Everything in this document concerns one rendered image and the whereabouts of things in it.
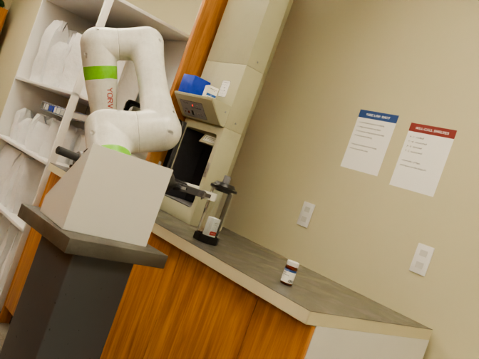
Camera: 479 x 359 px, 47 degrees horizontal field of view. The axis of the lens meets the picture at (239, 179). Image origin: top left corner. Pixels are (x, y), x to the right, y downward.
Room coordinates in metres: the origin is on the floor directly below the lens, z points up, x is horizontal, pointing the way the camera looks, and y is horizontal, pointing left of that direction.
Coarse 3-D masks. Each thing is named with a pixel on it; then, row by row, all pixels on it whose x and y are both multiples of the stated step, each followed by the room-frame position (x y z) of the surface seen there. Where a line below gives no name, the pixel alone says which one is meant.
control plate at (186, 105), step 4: (180, 100) 2.67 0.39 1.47; (184, 100) 2.64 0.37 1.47; (188, 100) 2.61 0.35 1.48; (184, 104) 2.66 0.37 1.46; (188, 104) 2.63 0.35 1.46; (192, 104) 2.60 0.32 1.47; (196, 104) 2.57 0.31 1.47; (200, 104) 2.54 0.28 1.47; (184, 108) 2.69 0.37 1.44; (188, 108) 2.65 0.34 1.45; (192, 108) 2.62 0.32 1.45; (196, 108) 2.59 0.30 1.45; (200, 108) 2.56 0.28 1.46; (184, 112) 2.70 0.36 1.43; (196, 112) 2.61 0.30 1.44; (200, 112) 2.58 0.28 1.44; (204, 112) 2.55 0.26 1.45; (192, 116) 2.66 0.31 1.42; (196, 116) 2.63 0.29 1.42; (200, 116) 2.60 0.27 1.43; (204, 116) 2.57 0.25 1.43
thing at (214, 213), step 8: (216, 184) 2.12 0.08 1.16; (216, 192) 2.12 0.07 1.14; (224, 192) 2.12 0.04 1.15; (208, 200) 2.14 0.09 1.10; (216, 200) 2.12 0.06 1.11; (224, 200) 2.12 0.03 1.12; (208, 208) 2.12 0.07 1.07; (216, 208) 2.11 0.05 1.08; (224, 208) 2.12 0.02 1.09; (208, 216) 2.12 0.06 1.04; (216, 216) 2.12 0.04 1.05; (224, 216) 2.13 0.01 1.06; (200, 224) 2.13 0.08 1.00; (208, 224) 2.12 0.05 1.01; (216, 224) 2.12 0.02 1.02; (200, 232) 2.12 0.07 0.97; (208, 232) 2.11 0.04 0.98; (216, 232) 2.13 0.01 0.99
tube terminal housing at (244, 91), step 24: (216, 72) 2.67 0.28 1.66; (240, 72) 2.53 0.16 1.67; (216, 96) 2.62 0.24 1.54; (240, 96) 2.54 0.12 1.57; (192, 120) 2.71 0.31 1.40; (240, 120) 2.57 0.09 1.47; (216, 144) 2.53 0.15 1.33; (240, 144) 2.71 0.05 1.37; (216, 168) 2.54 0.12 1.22; (192, 216) 2.52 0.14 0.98
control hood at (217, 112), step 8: (176, 96) 2.69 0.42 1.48; (184, 96) 2.63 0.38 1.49; (192, 96) 2.56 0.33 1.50; (200, 96) 2.51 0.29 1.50; (208, 104) 2.49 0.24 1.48; (216, 104) 2.46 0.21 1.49; (224, 104) 2.49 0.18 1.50; (208, 112) 2.52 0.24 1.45; (216, 112) 2.47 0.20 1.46; (224, 112) 2.50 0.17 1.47; (200, 120) 2.64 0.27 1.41; (208, 120) 2.56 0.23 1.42; (216, 120) 2.51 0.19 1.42; (224, 120) 2.51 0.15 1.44
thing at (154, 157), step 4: (132, 108) 2.59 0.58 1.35; (136, 108) 2.60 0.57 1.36; (144, 152) 2.66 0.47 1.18; (148, 152) 2.68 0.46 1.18; (152, 152) 2.69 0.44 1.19; (156, 152) 2.70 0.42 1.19; (160, 152) 2.71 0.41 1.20; (164, 152) 2.72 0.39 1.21; (136, 156) 2.65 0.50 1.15; (140, 156) 2.66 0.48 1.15; (144, 156) 2.67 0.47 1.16; (148, 156) 2.68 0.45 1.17; (152, 156) 2.69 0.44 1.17; (156, 156) 2.70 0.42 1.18; (160, 156) 2.71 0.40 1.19; (164, 156) 2.72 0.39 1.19; (148, 160) 2.68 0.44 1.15; (152, 160) 2.69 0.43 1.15; (156, 160) 2.70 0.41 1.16; (160, 160) 2.72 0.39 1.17; (156, 164) 2.71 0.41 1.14
